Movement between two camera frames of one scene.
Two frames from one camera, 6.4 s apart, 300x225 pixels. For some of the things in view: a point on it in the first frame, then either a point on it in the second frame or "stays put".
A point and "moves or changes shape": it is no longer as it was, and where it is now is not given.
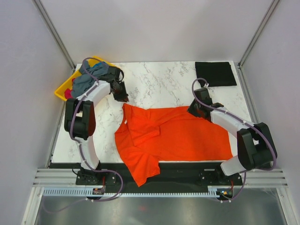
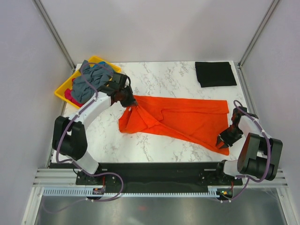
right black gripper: x=191 y=110 → x=223 y=136
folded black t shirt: x=216 y=73 stays put
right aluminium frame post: x=271 y=9 stays put
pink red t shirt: x=68 y=92 stays put
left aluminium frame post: x=39 y=5 stays put
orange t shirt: x=145 y=136 moves or changes shape
